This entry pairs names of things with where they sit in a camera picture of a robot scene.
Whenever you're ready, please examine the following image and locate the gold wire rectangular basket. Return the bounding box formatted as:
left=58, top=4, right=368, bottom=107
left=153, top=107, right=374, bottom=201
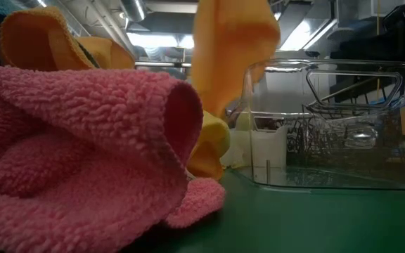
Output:
left=307, top=100, right=405, bottom=166

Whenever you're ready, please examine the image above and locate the pink microfiber towel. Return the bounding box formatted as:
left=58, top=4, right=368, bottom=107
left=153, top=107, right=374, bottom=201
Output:
left=0, top=63, right=226, bottom=253

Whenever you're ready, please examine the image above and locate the ceiling light panel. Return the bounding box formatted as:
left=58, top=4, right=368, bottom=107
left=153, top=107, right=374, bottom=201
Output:
left=278, top=13, right=338, bottom=52
left=127, top=32, right=195, bottom=50

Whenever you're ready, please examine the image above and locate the yellow hanging cord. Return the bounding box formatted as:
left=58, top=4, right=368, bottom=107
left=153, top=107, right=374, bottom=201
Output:
left=375, top=0, right=381, bottom=103

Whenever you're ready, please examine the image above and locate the black round wire basket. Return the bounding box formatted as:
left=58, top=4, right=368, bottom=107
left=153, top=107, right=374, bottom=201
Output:
left=286, top=114, right=383, bottom=159

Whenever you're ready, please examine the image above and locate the silver horizontal frame bar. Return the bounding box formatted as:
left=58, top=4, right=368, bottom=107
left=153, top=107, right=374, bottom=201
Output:
left=134, top=61, right=193, bottom=69

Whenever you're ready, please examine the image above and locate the green table mat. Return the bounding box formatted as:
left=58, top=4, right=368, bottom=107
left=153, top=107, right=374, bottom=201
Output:
left=124, top=168, right=405, bottom=253

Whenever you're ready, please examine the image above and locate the yellow microfiber towel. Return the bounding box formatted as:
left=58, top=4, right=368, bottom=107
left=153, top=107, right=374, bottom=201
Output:
left=186, top=109, right=231, bottom=181

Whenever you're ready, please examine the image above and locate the white plastic bin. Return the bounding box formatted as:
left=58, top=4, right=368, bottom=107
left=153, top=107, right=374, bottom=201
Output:
left=219, top=112, right=256, bottom=169

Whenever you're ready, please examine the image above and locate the grey ceiling box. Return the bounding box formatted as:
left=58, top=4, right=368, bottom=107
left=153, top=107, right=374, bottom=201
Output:
left=335, top=0, right=405, bottom=20

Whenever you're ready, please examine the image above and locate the clear plastic bin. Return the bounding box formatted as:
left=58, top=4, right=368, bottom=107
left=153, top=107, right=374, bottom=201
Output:
left=231, top=58, right=405, bottom=193

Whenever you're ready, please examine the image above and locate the smooth silver ceiling duct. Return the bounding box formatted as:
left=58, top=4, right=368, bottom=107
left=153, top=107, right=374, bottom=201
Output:
left=120, top=0, right=148, bottom=22

